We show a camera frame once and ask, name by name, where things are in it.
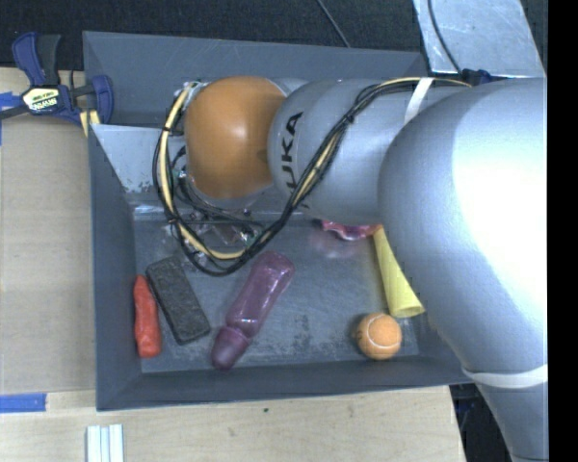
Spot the dark green flat block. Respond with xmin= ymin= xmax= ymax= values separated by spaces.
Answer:
xmin=144 ymin=255 xmax=212 ymax=347

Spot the pale wood board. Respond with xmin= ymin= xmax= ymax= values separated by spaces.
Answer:
xmin=0 ymin=67 xmax=98 ymax=397

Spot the red-orange toy carrot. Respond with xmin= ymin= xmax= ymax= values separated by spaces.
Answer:
xmin=133 ymin=274 xmax=164 ymax=359

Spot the yellow cone cup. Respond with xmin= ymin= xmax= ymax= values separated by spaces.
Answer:
xmin=371 ymin=225 xmax=427 ymax=320

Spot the grey metal bin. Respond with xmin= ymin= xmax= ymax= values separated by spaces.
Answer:
xmin=81 ymin=30 xmax=474 ymax=412

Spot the purple plastic bottle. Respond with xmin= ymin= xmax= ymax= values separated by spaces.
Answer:
xmin=209 ymin=250 xmax=297 ymax=372

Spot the orange ball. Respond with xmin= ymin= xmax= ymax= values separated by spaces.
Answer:
xmin=355 ymin=311 xmax=404 ymax=361

